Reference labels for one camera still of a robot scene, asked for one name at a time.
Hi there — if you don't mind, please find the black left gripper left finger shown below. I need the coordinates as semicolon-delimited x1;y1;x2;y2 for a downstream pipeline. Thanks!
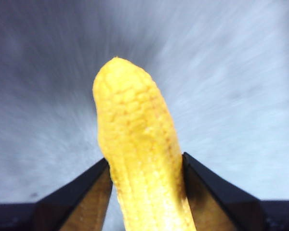
0;157;113;231

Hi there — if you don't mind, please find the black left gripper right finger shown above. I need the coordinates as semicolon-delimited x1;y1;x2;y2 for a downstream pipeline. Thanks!
182;152;289;231

